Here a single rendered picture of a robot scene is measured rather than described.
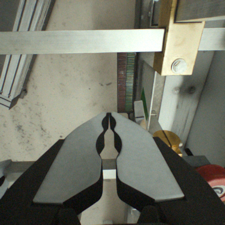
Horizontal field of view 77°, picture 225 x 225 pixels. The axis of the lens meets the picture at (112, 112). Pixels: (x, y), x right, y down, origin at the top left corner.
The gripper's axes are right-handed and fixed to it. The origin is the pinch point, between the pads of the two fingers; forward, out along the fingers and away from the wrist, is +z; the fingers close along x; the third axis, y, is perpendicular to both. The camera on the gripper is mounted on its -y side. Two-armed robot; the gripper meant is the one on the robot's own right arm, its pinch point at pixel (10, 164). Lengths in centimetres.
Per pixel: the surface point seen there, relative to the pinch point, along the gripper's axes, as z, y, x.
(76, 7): 83, -5, -38
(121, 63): 12.3, -26.2, -19.7
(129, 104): 12.3, -28.7, -8.6
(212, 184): -8.2, -40.7, -3.0
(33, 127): 83, 47, 48
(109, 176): -3.5, -22.7, 0.7
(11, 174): -3.5, -2.4, -1.0
